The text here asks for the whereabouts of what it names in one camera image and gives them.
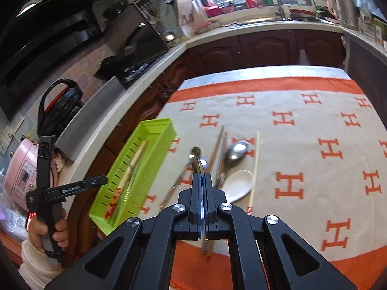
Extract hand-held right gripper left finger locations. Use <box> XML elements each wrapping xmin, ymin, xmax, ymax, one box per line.
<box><xmin>45</xmin><ymin>172</ymin><xmax>202</xmax><ymax>290</ymax></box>

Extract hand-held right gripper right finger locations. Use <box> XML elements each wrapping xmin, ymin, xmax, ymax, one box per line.
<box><xmin>204</xmin><ymin>172</ymin><xmax>357</xmax><ymax>290</ymax></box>

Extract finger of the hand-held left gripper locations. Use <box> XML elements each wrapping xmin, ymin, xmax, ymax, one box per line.
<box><xmin>42</xmin><ymin>175</ymin><xmax>109</xmax><ymax>200</ymax></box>

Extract small long-handled metal spoon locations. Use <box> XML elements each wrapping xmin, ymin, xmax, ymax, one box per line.
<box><xmin>159</xmin><ymin>146</ymin><xmax>201</xmax><ymax>209</ymax></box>

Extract white ceramic spoon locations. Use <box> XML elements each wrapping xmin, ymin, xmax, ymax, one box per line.
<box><xmin>219</xmin><ymin>169</ymin><xmax>255</xmax><ymax>203</ymax></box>

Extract light chopstick red striped end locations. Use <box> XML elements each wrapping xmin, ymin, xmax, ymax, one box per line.
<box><xmin>104</xmin><ymin>166</ymin><xmax>134</xmax><ymax>219</ymax></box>
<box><xmin>113</xmin><ymin>140</ymin><xmax>149</xmax><ymax>206</ymax></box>
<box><xmin>246</xmin><ymin>130</ymin><xmax>261</xmax><ymax>216</ymax></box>

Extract metal chopstick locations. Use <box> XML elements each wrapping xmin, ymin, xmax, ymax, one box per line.
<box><xmin>214</xmin><ymin>131</ymin><xmax>228</xmax><ymax>188</ymax></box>

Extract brown wooden chopstick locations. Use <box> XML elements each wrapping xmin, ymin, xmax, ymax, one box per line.
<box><xmin>208</xmin><ymin>125</ymin><xmax>225</xmax><ymax>173</ymax></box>

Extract large metal spoon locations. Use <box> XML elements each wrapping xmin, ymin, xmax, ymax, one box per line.
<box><xmin>215</xmin><ymin>140</ymin><xmax>250</xmax><ymax>188</ymax></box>

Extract green plastic utensil tray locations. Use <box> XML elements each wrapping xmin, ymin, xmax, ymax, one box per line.
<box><xmin>89</xmin><ymin>119</ymin><xmax>178</xmax><ymax>237</ymax></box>

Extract person's left forearm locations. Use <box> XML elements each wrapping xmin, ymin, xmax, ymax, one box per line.
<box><xmin>18</xmin><ymin>239</ymin><xmax>65</xmax><ymax>290</ymax></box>

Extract person's left hand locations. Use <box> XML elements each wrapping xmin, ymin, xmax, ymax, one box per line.
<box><xmin>27</xmin><ymin>208</ymin><xmax>69</xmax><ymax>253</ymax></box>

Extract crumpled plastic bag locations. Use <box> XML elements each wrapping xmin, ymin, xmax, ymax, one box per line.
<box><xmin>50</xmin><ymin>152</ymin><xmax>68</xmax><ymax>173</ymax></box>

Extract pink rice cooker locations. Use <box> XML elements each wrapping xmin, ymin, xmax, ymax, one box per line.
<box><xmin>4</xmin><ymin>139</ymin><xmax>53</xmax><ymax>215</ymax></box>

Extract white kitchen countertop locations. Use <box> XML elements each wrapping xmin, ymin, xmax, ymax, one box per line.
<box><xmin>57</xmin><ymin>18</ymin><xmax>387</xmax><ymax>188</ymax></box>

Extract stainless steel counter panel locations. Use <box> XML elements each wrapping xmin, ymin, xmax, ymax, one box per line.
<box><xmin>54</xmin><ymin>75</ymin><xmax>126</xmax><ymax>162</ymax></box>

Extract black red pressure cooker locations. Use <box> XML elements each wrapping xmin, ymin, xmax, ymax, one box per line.
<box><xmin>36</xmin><ymin>79</ymin><xmax>83</xmax><ymax>136</ymax></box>

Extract orange letter print blanket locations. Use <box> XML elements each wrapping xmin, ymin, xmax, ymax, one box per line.
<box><xmin>145</xmin><ymin>77</ymin><xmax>387</xmax><ymax>290</ymax></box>

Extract black gas stove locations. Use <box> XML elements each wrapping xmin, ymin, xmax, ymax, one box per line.
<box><xmin>116</xmin><ymin>62</ymin><xmax>158</xmax><ymax>89</ymax></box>

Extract black range hood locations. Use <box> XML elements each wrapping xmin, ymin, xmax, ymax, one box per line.
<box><xmin>0</xmin><ymin>0</ymin><xmax>114</xmax><ymax>121</ymax></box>

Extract brown wooden kitchen cabinets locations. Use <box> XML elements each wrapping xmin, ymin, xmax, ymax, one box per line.
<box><xmin>65</xmin><ymin>27</ymin><xmax>348</xmax><ymax>260</ymax></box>

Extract pink lidded container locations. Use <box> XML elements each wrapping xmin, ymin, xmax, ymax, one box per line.
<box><xmin>195</xmin><ymin>21</ymin><xmax>220</xmax><ymax>34</ymax></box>

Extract hanging plastic bag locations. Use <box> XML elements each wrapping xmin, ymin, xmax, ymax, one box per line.
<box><xmin>298</xmin><ymin>48</ymin><xmax>312</xmax><ymax>66</ymax></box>

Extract steel sink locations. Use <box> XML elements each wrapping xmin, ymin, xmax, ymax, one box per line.
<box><xmin>228</xmin><ymin>18</ymin><xmax>291</xmax><ymax>29</ymax></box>

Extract light cutting board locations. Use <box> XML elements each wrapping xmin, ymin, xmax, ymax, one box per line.
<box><xmin>174</xmin><ymin>0</ymin><xmax>206</xmax><ymax>28</ymax></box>

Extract pink basin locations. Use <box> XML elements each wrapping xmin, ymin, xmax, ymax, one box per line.
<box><xmin>202</xmin><ymin>4</ymin><xmax>224</xmax><ymax>19</ymax></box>

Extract steel faucet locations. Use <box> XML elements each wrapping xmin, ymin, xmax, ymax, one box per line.
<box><xmin>260</xmin><ymin>0</ymin><xmax>286</xmax><ymax>22</ymax></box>

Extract red pan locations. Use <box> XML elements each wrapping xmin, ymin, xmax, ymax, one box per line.
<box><xmin>289</xmin><ymin>8</ymin><xmax>318</xmax><ymax>20</ymax></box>

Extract stainless steel appliance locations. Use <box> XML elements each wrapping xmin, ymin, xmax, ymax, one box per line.
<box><xmin>342</xmin><ymin>27</ymin><xmax>387</xmax><ymax>103</ymax></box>

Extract clear plastic container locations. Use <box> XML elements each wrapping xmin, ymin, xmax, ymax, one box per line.
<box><xmin>358</xmin><ymin>9</ymin><xmax>375</xmax><ymax>34</ymax></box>

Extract white wall socket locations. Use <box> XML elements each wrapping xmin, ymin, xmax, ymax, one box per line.
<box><xmin>10</xmin><ymin>116</ymin><xmax>25</xmax><ymax>132</ymax></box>

